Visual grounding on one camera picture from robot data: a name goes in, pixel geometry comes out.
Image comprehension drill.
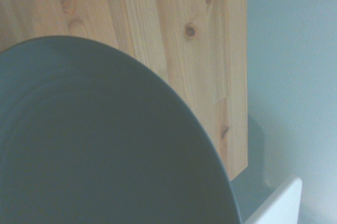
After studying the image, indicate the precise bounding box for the white stool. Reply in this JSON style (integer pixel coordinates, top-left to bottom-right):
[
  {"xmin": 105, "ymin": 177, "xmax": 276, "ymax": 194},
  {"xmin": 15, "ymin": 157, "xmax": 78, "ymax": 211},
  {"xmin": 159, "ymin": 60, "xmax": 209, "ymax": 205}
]
[{"xmin": 242, "ymin": 176, "xmax": 303, "ymax": 224}]

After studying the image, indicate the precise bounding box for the teal round plate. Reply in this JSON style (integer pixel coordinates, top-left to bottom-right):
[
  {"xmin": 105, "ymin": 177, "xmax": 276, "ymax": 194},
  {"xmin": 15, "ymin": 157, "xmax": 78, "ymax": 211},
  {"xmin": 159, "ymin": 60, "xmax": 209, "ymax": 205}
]
[{"xmin": 0, "ymin": 35, "xmax": 242, "ymax": 224}]

